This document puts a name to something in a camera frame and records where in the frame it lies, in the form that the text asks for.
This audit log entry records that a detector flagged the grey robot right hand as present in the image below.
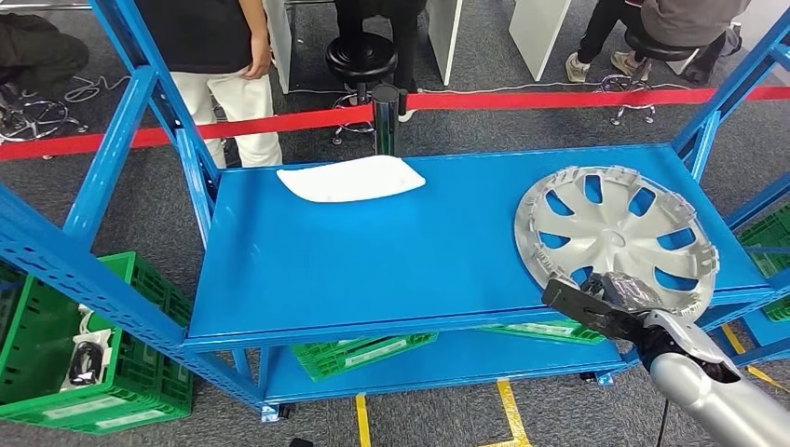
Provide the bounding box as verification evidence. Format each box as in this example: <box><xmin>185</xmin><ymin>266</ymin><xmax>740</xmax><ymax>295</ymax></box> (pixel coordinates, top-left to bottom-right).
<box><xmin>579</xmin><ymin>271</ymin><xmax>668</xmax><ymax>317</ymax></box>

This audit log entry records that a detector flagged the silver plastic wheel cover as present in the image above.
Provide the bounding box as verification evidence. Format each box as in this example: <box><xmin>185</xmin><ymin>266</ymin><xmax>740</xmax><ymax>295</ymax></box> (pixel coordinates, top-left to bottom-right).
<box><xmin>513</xmin><ymin>165</ymin><xmax>721</xmax><ymax>322</ymax></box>

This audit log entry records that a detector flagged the blue metal shelf rack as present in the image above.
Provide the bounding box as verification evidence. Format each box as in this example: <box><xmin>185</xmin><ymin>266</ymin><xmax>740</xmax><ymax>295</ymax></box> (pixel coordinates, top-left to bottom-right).
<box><xmin>728</xmin><ymin>306</ymin><xmax>790</xmax><ymax>370</ymax></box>
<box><xmin>0</xmin><ymin>0</ymin><xmax>790</xmax><ymax>425</ymax></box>

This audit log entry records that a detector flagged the white plastic panel part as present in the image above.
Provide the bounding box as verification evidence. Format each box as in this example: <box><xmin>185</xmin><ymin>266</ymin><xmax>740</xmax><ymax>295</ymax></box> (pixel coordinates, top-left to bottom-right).
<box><xmin>276</xmin><ymin>155</ymin><xmax>427</xmax><ymax>204</ymax></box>

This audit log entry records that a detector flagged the green folded plastic crate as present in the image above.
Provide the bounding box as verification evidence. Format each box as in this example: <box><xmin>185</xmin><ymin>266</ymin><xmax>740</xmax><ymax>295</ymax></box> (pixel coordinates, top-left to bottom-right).
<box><xmin>478</xmin><ymin>319</ymin><xmax>607</xmax><ymax>346</ymax></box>
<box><xmin>290</xmin><ymin>332</ymin><xmax>440</xmax><ymax>365</ymax></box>
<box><xmin>0</xmin><ymin>400</ymin><xmax>195</xmax><ymax>436</ymax></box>
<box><xmin>305</xmin><ymin>345</ymin><xmax>440</xmax><ymax>384</ymax></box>

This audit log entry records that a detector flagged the red barrier belt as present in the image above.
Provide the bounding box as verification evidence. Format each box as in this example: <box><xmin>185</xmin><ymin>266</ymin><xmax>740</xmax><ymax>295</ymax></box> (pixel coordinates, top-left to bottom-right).
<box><xmin>0</xmin><ymin>104</ymin><xmax>375</xmax><ymax>163</ymax></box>
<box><xmin>403</xmin><ymin>85</ymin><xmax>790</xmax><ymax>113</ymax></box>

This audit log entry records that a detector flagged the black round stool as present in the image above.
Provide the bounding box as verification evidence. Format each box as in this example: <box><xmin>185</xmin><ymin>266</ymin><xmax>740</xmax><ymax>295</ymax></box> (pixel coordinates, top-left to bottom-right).
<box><xmin>325</xmin><ymin>32</ymin><xmax>400</xmax><ymax>146</ymax></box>
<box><xmin>0</xmin><ymin>98</ymin><xmax>89</xmax><ymax>144</ymax></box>
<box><xmin>598</xmin><ymin>27</ymin><xmax>700</xmax><ymax>128</ymax></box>

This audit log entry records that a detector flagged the white adapter box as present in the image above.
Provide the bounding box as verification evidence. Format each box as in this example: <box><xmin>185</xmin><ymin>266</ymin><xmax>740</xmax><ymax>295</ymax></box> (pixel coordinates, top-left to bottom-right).
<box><xmin>58</xmin><ymin>330</ymin><xmax>113</xmax><ymax>393</ymax></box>

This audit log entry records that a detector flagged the green open plastic crate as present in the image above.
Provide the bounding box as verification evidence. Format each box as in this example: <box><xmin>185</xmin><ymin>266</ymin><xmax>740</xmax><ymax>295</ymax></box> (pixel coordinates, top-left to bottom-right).
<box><xmin>0</xmin><ymin>251</ymin><xmax>195</xmax><ymax>422</ymax></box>

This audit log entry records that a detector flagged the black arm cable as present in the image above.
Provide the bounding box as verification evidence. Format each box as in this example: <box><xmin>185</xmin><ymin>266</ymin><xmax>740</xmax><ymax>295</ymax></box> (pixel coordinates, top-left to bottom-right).
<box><xmin>654</xmin><ymin>400</ymin><xmax>672</xmax><ymax>447</ymax></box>

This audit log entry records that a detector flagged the black stanchion post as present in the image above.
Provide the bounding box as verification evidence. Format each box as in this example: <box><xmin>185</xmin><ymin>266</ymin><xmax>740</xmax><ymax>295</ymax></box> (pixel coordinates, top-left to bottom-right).
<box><xmin>372</xmin><ymin>83</ymin><xmax>409</xmax><ymax>157</ymax></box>

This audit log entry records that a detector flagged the white plug cable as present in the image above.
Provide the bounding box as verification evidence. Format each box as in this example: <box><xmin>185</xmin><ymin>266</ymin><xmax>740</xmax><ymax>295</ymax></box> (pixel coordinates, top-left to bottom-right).
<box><xmin>76</xmin><ymin>304</ymin><xmax>113</xmax><ymax>337</ymax></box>

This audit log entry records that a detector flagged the black coiled cable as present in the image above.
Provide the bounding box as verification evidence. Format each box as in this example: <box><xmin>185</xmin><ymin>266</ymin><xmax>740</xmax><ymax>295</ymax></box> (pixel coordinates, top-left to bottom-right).
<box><xmin>67</xmin><ymin>342</ymin><xmax>105</xmax><ymax>386</ymax></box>

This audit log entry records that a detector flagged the white looped floor cable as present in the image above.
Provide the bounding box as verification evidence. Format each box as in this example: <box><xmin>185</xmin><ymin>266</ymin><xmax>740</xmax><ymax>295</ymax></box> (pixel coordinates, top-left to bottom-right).
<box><xmin>63</xmin><ymin>74</ymin><xmax>132</xmax><ymax>103</ymax></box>

